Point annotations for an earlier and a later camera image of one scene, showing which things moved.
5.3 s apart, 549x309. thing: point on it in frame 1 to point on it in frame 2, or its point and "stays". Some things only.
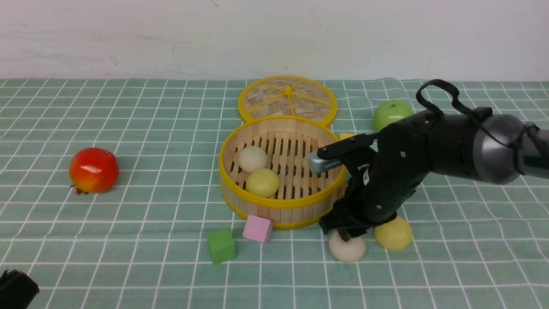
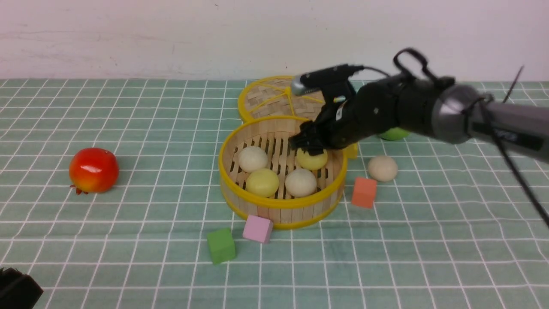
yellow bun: (395, 235) to (306, 161)
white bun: (251, 158) stays
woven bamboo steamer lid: (290, 96) stays
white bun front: (353, 250) to (300, 182)
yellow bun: (263, 182) stays
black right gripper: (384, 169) to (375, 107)
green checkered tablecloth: (110, 198) stays
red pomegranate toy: (93, 170) stays
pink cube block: (258, 228) stays
